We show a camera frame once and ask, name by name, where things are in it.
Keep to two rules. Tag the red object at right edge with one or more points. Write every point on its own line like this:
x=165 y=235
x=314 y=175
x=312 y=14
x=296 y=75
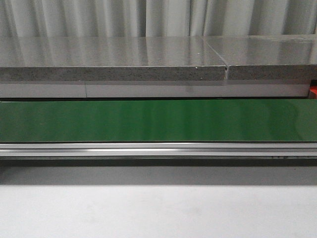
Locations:
x=312 y=92

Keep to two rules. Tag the grey pleated curtain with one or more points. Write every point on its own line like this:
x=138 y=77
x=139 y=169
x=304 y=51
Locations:
x=140 y=18

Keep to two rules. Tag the aluminium conveyor side rail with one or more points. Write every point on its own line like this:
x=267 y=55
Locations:
x=165 y=149

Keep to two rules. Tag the green conveyor belt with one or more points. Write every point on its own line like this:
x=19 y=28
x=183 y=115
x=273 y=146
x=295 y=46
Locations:
x=159 y=120

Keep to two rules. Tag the grey stone counter slab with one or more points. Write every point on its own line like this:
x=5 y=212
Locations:
x=282 y=66

